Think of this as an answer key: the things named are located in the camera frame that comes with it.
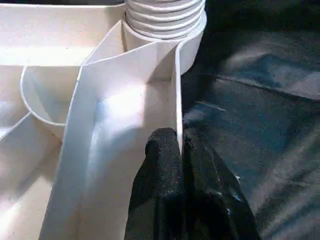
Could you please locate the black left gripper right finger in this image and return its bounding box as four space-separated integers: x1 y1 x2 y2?
182 131 261 240

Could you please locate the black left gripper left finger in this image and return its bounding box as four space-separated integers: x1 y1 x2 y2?
124 127 187 240

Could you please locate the white plastic table top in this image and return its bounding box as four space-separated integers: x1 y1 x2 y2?
0 2 208 240

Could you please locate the white plastic table leg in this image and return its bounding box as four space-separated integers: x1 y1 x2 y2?
123 0 207 41

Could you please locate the black work mat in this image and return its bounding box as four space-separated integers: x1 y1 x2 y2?
177 0 320 240

